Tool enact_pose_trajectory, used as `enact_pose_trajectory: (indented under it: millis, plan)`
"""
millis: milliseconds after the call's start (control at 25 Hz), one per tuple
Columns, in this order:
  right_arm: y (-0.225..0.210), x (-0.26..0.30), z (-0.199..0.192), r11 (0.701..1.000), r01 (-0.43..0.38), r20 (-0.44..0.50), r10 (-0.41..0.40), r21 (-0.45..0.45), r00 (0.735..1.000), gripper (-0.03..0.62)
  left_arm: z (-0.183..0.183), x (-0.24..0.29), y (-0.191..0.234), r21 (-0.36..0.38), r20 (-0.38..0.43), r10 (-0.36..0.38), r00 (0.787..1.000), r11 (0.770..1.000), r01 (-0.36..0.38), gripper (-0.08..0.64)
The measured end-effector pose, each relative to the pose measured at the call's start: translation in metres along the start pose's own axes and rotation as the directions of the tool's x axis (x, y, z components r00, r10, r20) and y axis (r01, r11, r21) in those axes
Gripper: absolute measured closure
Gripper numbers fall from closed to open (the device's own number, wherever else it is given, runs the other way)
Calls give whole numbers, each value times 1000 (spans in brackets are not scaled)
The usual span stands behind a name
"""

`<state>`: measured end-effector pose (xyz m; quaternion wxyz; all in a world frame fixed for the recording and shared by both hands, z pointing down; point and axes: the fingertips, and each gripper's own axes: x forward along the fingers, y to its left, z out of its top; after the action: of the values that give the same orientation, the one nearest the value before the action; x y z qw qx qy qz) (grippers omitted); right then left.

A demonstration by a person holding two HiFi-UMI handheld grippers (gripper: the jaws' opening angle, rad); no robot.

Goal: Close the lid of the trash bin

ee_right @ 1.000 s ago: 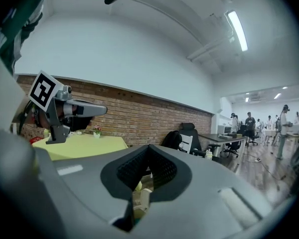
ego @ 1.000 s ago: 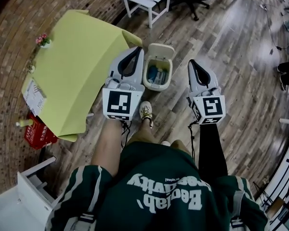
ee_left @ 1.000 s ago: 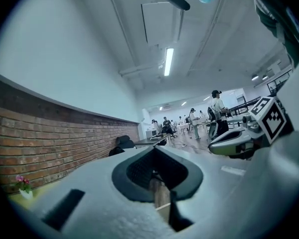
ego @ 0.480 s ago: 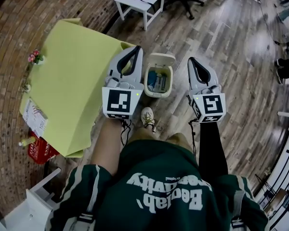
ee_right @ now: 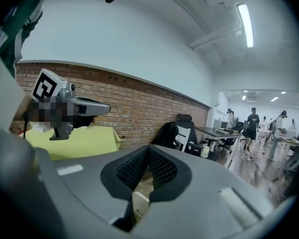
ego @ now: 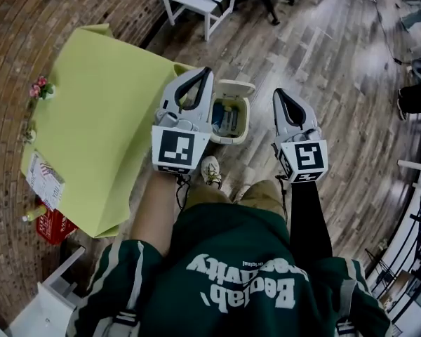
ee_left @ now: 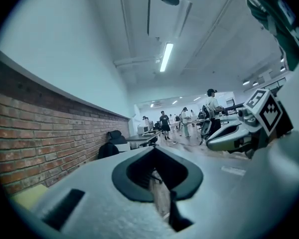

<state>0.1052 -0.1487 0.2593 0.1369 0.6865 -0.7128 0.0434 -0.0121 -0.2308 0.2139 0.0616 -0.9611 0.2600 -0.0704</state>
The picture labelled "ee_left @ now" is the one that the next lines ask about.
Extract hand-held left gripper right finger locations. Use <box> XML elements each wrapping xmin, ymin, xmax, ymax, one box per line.
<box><xmin>155</xmin><ymin>130</ymin><xmax>299</xmax><ymax>239</ymax></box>

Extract white appliance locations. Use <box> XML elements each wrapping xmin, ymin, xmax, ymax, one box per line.
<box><xmin>137</xmin><ymin>125</ymin><xmax>154</xmax><ymax>135</ymax></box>

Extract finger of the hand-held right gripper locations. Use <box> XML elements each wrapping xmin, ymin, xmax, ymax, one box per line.
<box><xmin>206</xmin><ymin>126</ymin><xmax>251</xmax><ymax>151</ymax></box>

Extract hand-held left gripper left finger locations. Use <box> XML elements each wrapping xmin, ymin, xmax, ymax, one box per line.
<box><xmin>31</xmin><ymin>145</ymin><xmax>170</xmax><ymax>239</ymax></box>

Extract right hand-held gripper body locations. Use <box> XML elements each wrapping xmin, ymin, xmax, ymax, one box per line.
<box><xmin>238</xmin><ymin>88</ymin><xmax>294</xmax><ymax>159</ymax></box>

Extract black backpack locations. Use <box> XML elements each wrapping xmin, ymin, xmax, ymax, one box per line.
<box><xmin>97</xmin><ymin>141</ymin><xmax>121</xmax><ymax>160</ymax></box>

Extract black office chair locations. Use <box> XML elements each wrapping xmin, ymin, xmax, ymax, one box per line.
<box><xmin>200</xmin><ymin>105</ymin><xmax>215</xmax><ymax>139</ymax></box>
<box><xmin>107</xmin><ymin>130</ymin><xmax>128</xmax><ymax>145</ymax></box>

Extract grey office desk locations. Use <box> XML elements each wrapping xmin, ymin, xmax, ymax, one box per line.
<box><xmin>126</xmin><ymin>130</ymin><xmax>163</xmax><ymax>149</ymax></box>

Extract long ceiling light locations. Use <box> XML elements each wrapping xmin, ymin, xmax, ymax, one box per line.
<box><xmin>159</xmin><ymin>42</ymin><xmax>174</xmax><ymax>73</ymax></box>

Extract green tablecloth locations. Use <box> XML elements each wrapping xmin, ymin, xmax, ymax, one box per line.
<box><xmin>11</xmin><ymin>184</ymin><xmax>49</xmax><ymax>210</ymax></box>

